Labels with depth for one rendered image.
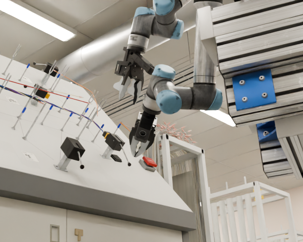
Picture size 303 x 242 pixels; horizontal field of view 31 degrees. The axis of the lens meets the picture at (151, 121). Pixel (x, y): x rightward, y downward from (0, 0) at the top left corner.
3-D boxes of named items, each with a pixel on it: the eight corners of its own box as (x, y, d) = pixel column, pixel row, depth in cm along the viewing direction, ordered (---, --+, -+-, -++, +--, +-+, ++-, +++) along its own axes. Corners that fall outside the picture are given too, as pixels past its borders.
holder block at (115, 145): (112, 150, 202) (118, 141, 201) (104, 141, 205) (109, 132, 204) (119, 151, 205) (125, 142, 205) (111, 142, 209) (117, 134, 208)
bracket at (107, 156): (103, 158, 204) (109, 147, 203) (99, 154, 205) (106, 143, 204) (110, 159, 208) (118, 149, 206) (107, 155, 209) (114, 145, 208)
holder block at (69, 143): (66, 184, 165) (82, 157, 163) (51, 161, 174) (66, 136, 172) (78, 187, 168) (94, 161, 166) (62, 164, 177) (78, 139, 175)
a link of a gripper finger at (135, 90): (129, 102, 213) (130, 78, 211) (141, 103, 210) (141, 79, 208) (124, 102, 211) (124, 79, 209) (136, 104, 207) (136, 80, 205)
